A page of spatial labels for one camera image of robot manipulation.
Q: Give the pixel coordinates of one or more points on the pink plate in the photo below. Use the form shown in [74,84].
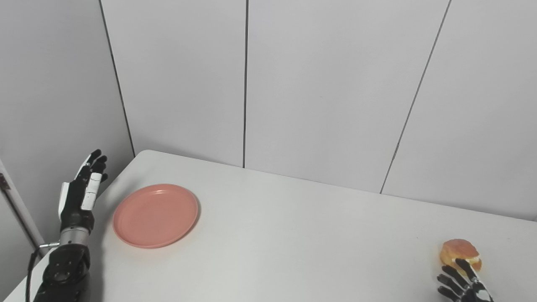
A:
[155,214]

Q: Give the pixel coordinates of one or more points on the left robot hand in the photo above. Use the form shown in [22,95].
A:
[79,197]

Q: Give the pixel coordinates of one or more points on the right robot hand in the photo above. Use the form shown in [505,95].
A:
[463,285]

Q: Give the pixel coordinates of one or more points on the cream puff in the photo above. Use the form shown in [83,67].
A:
[459,251]

